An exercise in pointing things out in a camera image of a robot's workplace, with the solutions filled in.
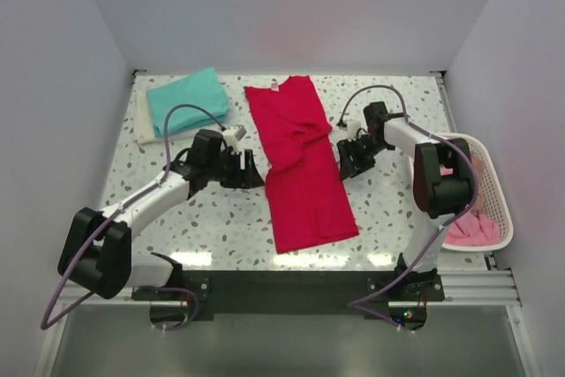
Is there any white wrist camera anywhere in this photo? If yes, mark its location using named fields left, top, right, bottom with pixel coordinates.
left=337, top=120, right=362, bottom=141
left=222, top=124, right=246, bottom=153

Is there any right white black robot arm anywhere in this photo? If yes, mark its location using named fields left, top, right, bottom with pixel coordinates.
left=337, top=102, right=478, bottom=305

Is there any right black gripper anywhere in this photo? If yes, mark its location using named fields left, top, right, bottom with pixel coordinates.
left=336, top=135, right=390, bottom=181

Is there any folded teal t shirt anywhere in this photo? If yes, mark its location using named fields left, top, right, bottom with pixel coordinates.
left=147, top=67, right=230, bottom=136

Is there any red t shirt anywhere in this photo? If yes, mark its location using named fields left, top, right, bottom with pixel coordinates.
left=245, top=76, right=359, bottom=253

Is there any pink t shirt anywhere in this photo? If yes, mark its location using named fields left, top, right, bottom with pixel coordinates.
left=439, top=162, right=501, bottom=247

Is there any aluminium frame rail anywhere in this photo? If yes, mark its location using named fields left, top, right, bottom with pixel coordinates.
left=58, top=270, right=522, bottom=306

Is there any white plastic laundry basket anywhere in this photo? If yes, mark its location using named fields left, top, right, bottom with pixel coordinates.
left=410, top=132, right=514, bottom=253

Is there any folded cream t shirt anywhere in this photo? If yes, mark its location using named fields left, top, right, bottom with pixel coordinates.
left=133, top=91, right=197, bottom=146

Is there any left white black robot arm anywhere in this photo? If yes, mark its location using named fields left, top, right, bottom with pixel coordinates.
left=57, top=125, right=265, bottom=299

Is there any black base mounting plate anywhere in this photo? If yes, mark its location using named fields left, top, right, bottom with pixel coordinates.
left=132, top=271, right=445, bottom=329

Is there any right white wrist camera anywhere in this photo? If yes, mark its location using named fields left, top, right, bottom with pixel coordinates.
left=337, top=120, right=362, bottom=141

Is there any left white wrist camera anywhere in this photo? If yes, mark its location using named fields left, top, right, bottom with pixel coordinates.
left=222, top=124, right=246, bottom=153

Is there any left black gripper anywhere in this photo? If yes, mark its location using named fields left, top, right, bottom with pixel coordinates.
left=207, top=149, right=264, bottom=189

